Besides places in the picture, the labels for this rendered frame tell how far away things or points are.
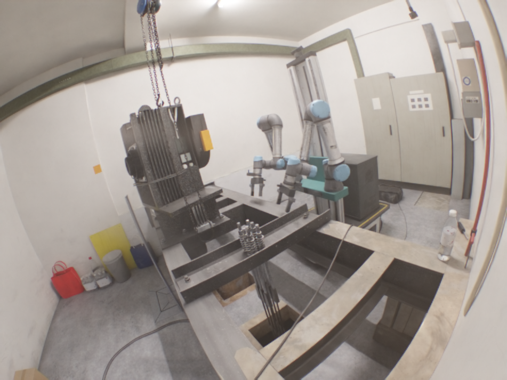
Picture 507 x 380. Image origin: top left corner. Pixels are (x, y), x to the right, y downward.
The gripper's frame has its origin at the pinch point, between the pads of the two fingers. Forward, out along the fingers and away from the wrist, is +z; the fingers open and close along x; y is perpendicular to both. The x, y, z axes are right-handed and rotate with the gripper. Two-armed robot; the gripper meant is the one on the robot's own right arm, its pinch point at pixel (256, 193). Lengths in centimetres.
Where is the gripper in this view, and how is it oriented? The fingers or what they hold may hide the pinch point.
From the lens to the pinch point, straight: 170.9
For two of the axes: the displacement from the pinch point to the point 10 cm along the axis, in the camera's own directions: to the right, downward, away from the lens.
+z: -0.5, 10.0, -0.3
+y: 8.7, 0.6, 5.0
